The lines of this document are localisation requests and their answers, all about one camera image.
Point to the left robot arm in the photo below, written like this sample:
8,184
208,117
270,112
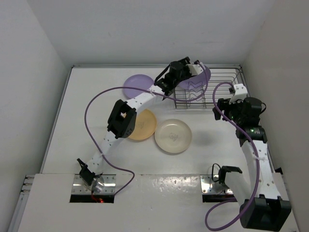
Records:
122,119

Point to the metal base plate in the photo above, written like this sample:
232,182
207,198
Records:
210,187
102,185

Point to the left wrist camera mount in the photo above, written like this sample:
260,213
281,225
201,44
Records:
196,69

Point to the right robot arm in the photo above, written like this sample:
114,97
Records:
261,206

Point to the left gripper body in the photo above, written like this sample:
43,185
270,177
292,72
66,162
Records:
185,72

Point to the purple plate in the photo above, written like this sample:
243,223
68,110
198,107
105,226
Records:
196,81
141,81

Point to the cream plate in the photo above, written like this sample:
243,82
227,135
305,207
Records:
173,136

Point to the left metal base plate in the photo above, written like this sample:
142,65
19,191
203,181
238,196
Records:
102,185

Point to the orange plate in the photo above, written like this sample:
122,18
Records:
145,126

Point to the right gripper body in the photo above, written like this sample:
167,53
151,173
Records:
233,112

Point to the wire dish rack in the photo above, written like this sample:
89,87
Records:
200,99

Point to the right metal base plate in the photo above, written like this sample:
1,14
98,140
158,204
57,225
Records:
210,187

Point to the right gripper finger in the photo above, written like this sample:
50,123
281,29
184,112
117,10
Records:
218,114
222,104

